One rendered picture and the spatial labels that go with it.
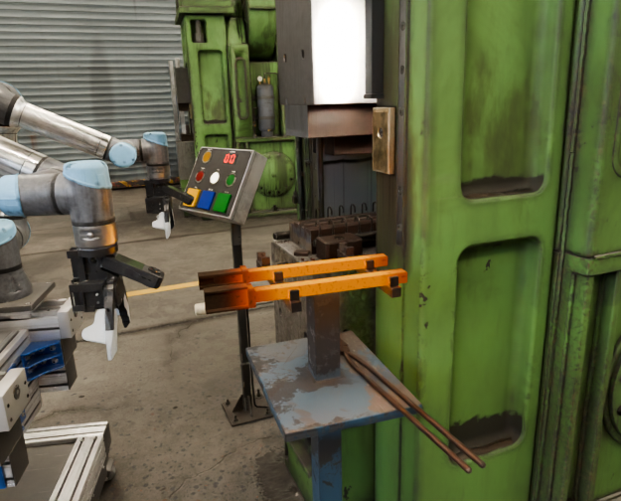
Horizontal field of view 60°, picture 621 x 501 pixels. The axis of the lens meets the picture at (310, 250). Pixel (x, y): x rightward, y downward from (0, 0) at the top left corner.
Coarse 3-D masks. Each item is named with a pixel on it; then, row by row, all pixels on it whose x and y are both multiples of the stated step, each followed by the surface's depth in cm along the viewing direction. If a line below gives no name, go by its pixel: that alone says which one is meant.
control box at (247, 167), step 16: (208, 160) 219; (224, 160) 212; (240, 160) 206; (256, 160) 205; (192, 176) 223; (208, 176) 216; (224, 176) 210; (240, 176) 203; (256, 176) 206; (224, 192) 207; (240, 192) 202; (192, 208) 216; (240, 208) 203; (240, 224) 205
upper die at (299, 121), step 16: (288, 112) 170; (304, 112) 157; (320, 112) 157; (336, 112) 159; (352, 112) 161; (368, 112) 162; (288, 128) 172; (304, 128) 159; (320, 128) 158; (336, 128) 160; (352, 128) 162; (368, 128) 164
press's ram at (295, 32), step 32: (288, 0) 158; (320, 0) 144; (352, 0) 147; (288, 32) 161; (320, 32) 146; (352, 32) 149; (288, 64) 164; (320, 64) 148; (352, 64) 152; (288, 96) 168; (320, 96) 150; (352, 96) 154
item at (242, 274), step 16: (352, 256) 122; (368, 256) 121; (384, 256) 121; (208, 272) 112; (224, 272) 112; (240, 272) 112; (256, 272) 113; (272, 272) 114; (288, 272) 116; (304, 272) 117; (320, 272) 118
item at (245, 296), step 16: (368, 272) 110; (384, 272) 110; (400, 272) 110; (208, 288) 101; (224, 288) 101; (240, 288) 101; (256, 288) 103; (272, 288) 103; (288, 288) 103; (304, 288) 104; (320, 288) 105; (336, 288) 106; (352, 288) 107; (208, 304) 100; (224, 304) 101; (240, 304) 102
